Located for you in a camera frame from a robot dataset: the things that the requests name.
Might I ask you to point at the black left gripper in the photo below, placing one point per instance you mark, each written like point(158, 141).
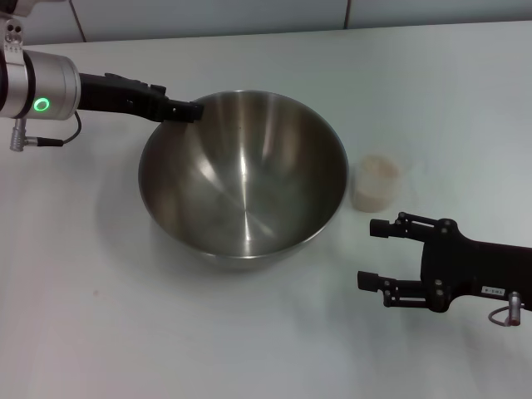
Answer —
point(112, 95)

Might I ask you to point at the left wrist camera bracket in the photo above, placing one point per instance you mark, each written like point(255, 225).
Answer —
point(12, 35)

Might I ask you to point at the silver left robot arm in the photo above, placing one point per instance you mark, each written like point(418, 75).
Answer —
point(50, 83)

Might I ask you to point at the clear plastic measuring cup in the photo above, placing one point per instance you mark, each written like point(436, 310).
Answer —
point(376, 183)

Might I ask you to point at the stainless steel mixing bowl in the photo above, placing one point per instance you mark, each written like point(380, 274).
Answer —
point(245, 187)

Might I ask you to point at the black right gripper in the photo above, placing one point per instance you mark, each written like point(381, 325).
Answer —
point(465, 268)

